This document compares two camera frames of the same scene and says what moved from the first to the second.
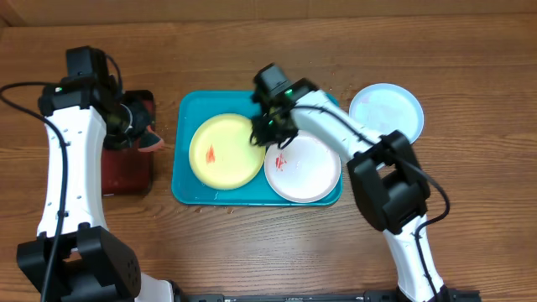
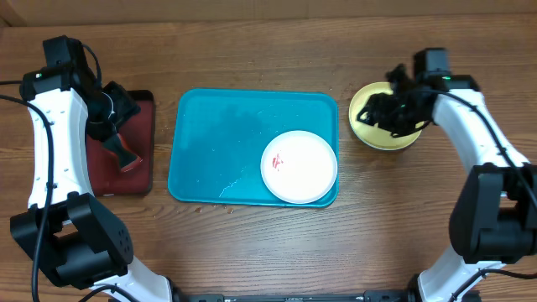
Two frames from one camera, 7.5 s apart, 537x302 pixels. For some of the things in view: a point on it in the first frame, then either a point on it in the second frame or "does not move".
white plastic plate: (306, 169) does not move
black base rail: (446, 295) does not move
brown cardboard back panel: (36, 13) does not move
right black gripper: (265, 140) -> (373, 112)
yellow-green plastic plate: (222, 153) -> (374, 136)
